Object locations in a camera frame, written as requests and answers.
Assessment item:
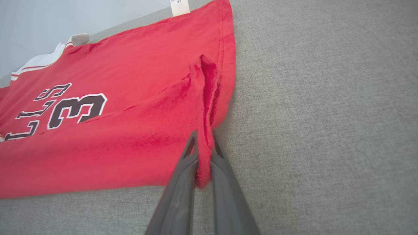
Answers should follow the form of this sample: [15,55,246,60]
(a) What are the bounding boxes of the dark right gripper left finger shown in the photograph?
[145,130,199,235]

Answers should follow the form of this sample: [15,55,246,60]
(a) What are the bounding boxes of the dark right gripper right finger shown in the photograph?
[210,130,261,235]

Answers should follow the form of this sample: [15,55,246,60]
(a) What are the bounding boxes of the red white numbered jersey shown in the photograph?
[0,0,236,200]

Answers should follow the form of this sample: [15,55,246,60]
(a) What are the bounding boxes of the grey fabric sofa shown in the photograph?
[0,0,418,235]

